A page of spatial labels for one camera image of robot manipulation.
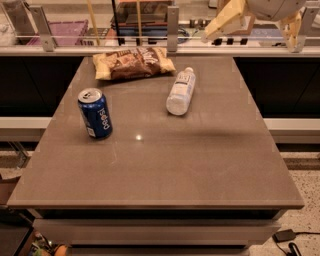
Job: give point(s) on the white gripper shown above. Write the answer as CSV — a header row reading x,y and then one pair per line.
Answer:
x,y
275,6

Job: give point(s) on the clear plastic water bottle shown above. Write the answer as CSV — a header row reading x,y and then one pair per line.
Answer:
x,y
181,93

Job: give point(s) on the brown yellow snack bag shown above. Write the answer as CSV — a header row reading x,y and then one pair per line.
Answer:
x,y
135,63

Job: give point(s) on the blue Pepsi soda can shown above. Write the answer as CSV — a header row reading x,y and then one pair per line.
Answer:
x,y
94,111

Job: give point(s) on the purple plastic crate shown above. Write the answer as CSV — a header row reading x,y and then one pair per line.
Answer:
x,y
63,33

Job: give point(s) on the black power adapter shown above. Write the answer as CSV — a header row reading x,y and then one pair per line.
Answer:
x,y
284,235

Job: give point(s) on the grey table base drawer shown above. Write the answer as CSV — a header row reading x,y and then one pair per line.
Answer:
x,y
157,237

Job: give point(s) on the right metal railing bracket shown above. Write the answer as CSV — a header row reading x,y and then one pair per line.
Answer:
x,y
308,15

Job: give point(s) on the metal railing bracket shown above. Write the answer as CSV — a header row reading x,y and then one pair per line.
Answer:
x,y
308,15
172,28
40,20

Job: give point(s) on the middle metal railing bracket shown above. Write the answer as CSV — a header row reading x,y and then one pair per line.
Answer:
x,y
172,28

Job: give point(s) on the left metal railing bracket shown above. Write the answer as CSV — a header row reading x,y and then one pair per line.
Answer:
x,y
40,20

